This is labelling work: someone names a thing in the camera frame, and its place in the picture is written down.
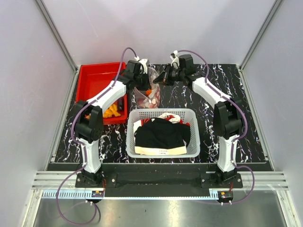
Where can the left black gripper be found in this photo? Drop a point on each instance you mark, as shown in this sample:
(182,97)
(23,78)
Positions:
(147,85)

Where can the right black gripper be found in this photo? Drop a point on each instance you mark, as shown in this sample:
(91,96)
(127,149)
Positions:
(164,76)

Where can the clear zip top bag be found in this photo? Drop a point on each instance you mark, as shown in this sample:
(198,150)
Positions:
(149,98)

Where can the yellow fake food pile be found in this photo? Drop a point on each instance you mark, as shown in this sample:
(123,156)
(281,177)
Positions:
(112,111)

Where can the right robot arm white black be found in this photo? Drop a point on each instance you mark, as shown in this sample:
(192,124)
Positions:
(228,118)

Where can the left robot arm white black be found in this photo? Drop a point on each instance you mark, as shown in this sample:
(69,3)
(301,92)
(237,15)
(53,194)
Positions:
(87,127)

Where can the orange fake fruit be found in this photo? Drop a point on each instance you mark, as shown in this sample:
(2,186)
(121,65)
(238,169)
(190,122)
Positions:
(148,92)

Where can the red white cloth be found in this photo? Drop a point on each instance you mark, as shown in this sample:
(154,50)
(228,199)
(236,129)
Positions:
(173,118)

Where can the white perforated plastic basket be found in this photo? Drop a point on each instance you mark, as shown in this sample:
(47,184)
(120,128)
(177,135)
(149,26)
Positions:
(186,115)

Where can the red plastic bin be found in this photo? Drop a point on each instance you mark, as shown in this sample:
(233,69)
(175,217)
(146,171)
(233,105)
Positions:
(93,79)

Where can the black cloth in basket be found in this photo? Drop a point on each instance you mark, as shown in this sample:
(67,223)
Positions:
(161,133)

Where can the beige cloth with label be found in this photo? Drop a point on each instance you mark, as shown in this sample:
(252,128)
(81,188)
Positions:
(160,151)

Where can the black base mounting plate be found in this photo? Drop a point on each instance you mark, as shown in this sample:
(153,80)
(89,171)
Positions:
(157,180)

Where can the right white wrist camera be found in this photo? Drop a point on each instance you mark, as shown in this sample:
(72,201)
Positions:
(174,59)

